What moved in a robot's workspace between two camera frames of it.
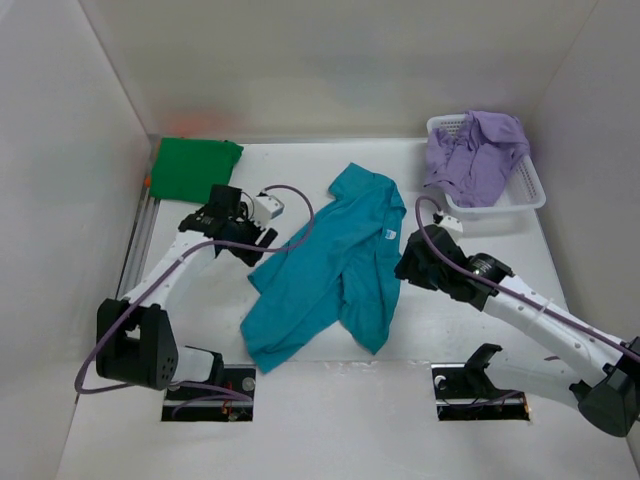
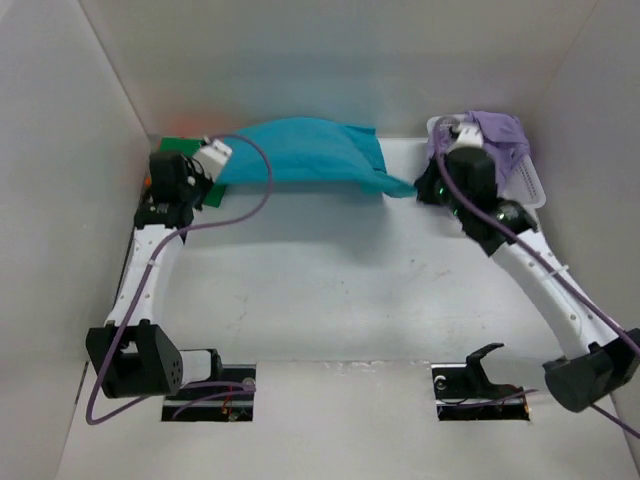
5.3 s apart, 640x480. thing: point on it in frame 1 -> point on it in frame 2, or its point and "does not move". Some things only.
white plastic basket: (525, 190) does not move
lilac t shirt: (475, 159) does not move
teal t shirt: (348, 251) -> (307, 150)
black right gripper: (407, 268) -> (424, 185)
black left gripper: (265, 240) -> (194, 168)
